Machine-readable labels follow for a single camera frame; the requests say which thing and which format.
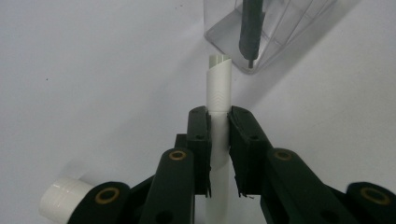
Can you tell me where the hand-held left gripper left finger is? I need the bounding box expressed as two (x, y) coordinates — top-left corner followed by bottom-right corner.
(186, 105), (214, 198)

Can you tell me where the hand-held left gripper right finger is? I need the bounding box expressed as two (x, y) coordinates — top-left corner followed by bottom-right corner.
(227, 105), (273, 198)

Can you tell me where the white pen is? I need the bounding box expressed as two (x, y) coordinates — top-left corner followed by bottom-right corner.
(205, 53), (233, 224)

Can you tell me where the black pen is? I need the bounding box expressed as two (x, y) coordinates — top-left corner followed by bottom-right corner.
(237, 0), (266, 70)

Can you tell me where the clear plastic organizer box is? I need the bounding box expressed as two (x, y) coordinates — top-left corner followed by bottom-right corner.
(203, 0), (341, 76)

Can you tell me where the white green glue stick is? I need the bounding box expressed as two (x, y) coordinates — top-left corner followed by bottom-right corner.
(38, 176), (95, 224)

